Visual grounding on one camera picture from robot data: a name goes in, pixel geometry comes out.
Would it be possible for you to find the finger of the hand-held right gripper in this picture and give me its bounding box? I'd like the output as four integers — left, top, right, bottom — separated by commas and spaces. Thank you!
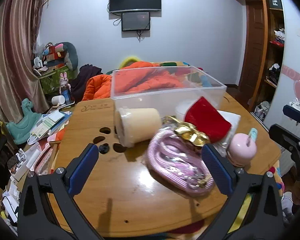
269, 124, 300, 153
283, 104, 300, 125

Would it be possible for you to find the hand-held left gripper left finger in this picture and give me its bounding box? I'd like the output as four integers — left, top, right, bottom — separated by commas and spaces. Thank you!
17, 143, 105, 240

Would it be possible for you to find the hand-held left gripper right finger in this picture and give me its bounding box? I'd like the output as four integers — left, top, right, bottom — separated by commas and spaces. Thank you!
201, 144, 284, 240

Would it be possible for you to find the pink round mini gadget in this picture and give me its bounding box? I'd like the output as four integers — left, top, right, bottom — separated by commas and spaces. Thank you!
226, 133, 257, 167

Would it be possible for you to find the small teal plastic item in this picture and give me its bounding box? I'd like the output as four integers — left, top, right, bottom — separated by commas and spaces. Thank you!
247, 127, 258, 145

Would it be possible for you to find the gold foil packet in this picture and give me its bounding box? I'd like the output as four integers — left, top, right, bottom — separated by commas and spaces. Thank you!
162, 115, 210, 147

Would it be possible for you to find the red fabric pouch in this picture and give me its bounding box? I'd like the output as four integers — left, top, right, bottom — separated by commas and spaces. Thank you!
184, 96, 232, 143

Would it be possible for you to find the white cloth drawstring bag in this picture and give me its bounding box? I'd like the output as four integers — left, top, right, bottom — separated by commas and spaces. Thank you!
210, 109, 242, 157

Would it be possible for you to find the pink cable pack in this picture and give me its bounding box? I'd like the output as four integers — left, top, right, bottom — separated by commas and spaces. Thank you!
145, 126, 217, 197

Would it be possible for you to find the cream paper roll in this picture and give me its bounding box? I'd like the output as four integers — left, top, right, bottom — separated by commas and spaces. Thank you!
114, 107, 163, 147

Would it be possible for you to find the clear plastic storage box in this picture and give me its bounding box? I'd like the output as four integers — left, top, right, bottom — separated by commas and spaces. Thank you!
110, 65, 227, 117

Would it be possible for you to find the wooden desk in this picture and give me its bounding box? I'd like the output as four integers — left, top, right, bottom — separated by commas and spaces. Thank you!
47, 91, 282, 238

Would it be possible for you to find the pile of papers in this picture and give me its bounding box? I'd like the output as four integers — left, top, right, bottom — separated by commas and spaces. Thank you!
27, 109, 73, 145

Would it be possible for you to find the white wardrobe door with hearts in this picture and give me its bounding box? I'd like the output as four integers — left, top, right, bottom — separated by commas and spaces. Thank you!
262, 0, 300, 130

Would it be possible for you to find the wooden shelf unit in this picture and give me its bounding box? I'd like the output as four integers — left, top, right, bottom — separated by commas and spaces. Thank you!
250, 0, 285, 120

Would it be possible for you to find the white cup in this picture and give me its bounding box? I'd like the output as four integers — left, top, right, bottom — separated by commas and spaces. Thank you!
51, 95, 65, 106

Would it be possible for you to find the teal dinosaur toy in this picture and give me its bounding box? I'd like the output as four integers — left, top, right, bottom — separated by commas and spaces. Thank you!
5, 98, 44, 145

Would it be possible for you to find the wooden door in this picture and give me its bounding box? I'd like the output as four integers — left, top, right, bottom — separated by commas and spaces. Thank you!
239, 0, 269, 110

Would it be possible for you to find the orange quilt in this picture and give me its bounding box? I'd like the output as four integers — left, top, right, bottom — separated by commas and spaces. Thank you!
84, 61, 190, 101

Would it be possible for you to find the blue bottle with bunny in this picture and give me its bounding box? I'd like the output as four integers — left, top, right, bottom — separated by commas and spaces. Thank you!
59, 72, 72, 101

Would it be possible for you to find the dark purple cloth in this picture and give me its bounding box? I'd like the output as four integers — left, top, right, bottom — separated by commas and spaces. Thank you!
71, 64, 104, 102

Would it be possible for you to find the green storage box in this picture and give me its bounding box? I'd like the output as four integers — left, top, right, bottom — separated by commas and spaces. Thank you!
39, 65, 75, 96

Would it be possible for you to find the colourful patchwork blanket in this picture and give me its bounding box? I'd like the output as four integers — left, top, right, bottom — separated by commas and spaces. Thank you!
157, 60, 217, 87

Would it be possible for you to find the yellow plush cushion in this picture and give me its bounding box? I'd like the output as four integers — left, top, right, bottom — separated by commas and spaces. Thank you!
119, 57, 140, 68

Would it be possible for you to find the pile of plush toys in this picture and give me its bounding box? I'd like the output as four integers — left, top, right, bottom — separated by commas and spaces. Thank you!
35, 41, 79, 70

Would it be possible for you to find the striped brown curtain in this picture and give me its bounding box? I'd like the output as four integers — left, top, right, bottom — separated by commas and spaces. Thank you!
0, 0, 50, 130

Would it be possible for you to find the small wall monitor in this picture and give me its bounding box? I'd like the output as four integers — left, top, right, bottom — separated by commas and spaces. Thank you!
122, 12, 151, 32

